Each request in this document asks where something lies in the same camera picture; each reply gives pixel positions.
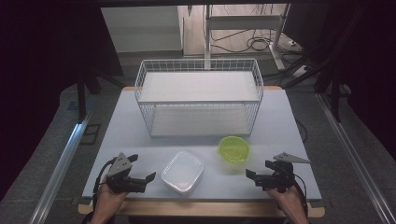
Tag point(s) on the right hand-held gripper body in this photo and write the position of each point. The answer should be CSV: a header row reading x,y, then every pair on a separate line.
x,y
280,179

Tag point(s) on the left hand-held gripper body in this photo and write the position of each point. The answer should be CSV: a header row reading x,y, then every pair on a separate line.
x,y
120,169

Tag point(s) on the clear container with green lid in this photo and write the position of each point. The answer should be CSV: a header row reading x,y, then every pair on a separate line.
x,y
233,149

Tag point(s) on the person's right hand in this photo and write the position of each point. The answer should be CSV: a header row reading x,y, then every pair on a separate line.
x,y
291,202

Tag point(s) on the person's left hand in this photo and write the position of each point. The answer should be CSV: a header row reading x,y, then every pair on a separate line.
x,y
106,199

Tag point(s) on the clear container with white lid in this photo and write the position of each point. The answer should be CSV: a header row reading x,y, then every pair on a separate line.
x,y
182,171

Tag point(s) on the black floor plate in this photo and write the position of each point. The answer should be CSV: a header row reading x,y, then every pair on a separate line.
x,y
90,133

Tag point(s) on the wooden table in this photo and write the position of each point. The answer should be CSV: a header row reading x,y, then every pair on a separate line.
x,y
202,209

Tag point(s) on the black stand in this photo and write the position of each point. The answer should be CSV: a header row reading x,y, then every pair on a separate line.
x,y
81,96

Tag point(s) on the white power strip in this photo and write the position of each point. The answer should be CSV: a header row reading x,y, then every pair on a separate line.
x,y
300,71

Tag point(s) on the grey cabinet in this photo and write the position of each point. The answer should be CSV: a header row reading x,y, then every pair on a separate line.
x,y
141,29

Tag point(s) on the metal floor rail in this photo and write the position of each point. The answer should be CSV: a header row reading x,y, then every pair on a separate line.
x,y
62,165
355,155

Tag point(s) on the white desk frame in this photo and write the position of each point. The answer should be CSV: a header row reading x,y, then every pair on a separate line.
x,y
243,21

